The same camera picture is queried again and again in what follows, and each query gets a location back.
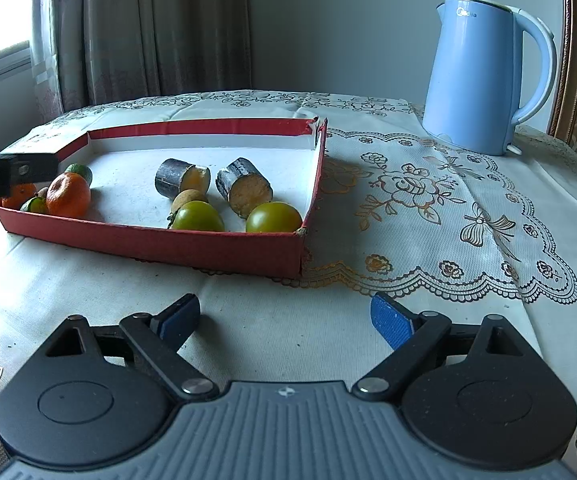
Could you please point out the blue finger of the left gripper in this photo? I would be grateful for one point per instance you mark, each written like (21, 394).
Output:
(33, 168)

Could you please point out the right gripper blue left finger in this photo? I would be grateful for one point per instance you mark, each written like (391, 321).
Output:
(175, 324)

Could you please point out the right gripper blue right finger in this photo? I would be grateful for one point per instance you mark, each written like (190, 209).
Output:
(395, 323)

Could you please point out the orange tangerine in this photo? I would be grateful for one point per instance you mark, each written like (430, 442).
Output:
(68, 195)
(19, 194)

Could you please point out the green cucumber piece tip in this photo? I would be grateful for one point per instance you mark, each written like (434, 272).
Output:
(36, 205)

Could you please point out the dark sugarcane piece large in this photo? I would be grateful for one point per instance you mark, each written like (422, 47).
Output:
(174, 175)

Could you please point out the sheer white curtain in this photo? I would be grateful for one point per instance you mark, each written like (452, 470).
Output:
(44, 61)

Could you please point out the red shallow cardboard box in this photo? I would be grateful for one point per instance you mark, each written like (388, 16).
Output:
(128, 217)

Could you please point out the dark brown curtain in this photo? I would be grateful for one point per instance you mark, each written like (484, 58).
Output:
(119, 50)

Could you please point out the light blue electric kettle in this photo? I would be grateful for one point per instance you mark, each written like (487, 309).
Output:
(474, 95)

